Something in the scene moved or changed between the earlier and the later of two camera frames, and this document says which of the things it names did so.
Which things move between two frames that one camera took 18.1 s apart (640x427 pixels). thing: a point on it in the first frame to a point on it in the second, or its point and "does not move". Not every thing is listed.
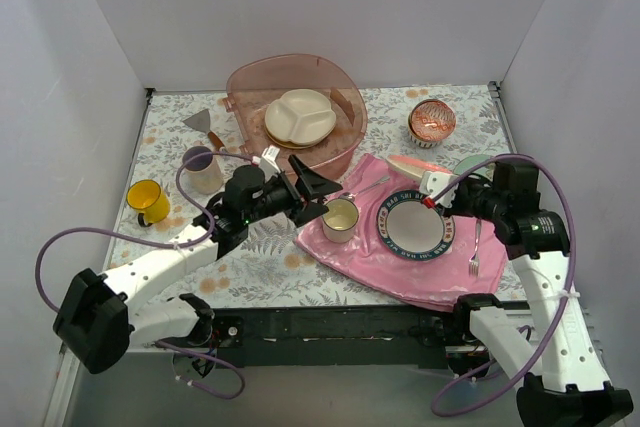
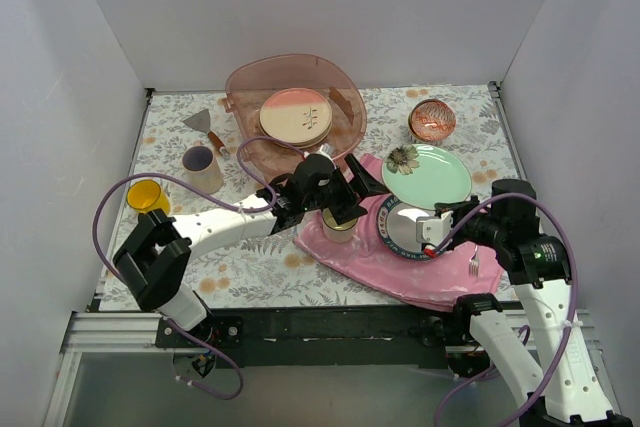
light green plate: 472,161 to 423,175
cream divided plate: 303,116 does not move
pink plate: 414,166 to 296,117
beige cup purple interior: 201,175 does not move
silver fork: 473,262 does not move
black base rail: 336,336 does not move
